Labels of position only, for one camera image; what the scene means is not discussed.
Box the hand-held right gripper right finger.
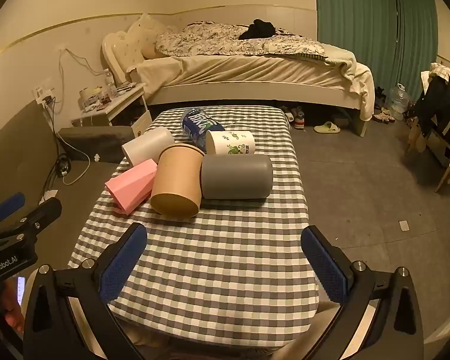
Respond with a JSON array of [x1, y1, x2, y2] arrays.
[[301, 225, 425, 360]]

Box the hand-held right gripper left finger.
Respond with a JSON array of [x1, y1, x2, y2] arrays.
[[22, 222, 148, 360]]

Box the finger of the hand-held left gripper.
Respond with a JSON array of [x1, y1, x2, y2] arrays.
[[0, 192, 26, 235], [0, 197, 63, 250]]

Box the pink faceted cup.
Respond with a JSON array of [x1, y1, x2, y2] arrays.
[[105, 158, 159, 214]]

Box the brown paper cup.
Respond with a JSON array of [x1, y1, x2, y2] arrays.
[[150, 143, 205, 219]]

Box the plain white cup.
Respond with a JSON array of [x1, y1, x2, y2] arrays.
[[122, 126, 175, 167]]

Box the grey cup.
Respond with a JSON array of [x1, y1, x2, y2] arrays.
[[200, 153, 274, 200]]

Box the white cup with green print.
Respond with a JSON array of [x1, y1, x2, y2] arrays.
[[205, 130, 256, 156]]

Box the person's left hand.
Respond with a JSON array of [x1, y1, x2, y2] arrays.
[[3, 277, 26, 334]]

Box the grey white checked tablecloth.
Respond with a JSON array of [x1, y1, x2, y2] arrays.
[[67, 106, 320, 350]]

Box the white nightstand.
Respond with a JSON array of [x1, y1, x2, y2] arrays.
[[71, 82, 152, 138]]

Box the green slipper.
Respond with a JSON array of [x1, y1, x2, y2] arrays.
[[314, 121, 341, 134]]

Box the beige sandals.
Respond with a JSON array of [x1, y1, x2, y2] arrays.
[[372, 107, 397, 124]]

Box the blue label plastic bottle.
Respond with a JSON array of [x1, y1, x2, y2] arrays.
[[180, 107, 225, 151]]

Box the wooden chair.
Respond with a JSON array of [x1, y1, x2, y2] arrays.
[[407, 112, 450, 193]]

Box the large clear water jug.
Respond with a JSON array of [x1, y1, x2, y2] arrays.
[[389, 83, 409, 121]]

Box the dark jacket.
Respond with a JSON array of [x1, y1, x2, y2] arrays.
[[413, 76, 450, 136]]

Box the cream pillow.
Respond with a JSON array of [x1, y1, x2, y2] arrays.
[[126, 13, 177, 61]]

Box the cream bed sheet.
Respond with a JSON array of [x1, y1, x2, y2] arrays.
[[127, 49, 376, 121]]

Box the checked shirt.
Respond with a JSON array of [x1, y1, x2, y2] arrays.
[[420, 62, 450, 84]]

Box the black garment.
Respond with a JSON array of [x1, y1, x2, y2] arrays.
[[238, 19, 276, 41]]

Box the printed quilt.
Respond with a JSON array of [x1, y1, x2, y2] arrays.
[[155, 22, 326, 59]]

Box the green curtain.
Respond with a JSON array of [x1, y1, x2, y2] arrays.
[[314, 0, 440, 98]]

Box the white cable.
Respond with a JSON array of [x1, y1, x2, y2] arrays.
[[54, 47, 109, 185]]

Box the black cable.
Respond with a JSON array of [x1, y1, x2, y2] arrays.
[[41, 97, 73, 178]]

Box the white wall socket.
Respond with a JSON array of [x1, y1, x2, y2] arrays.
[[32, 85, 56, 104]]

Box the white bed frame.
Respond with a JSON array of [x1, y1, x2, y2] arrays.
[[102, 30, 373, 137]]

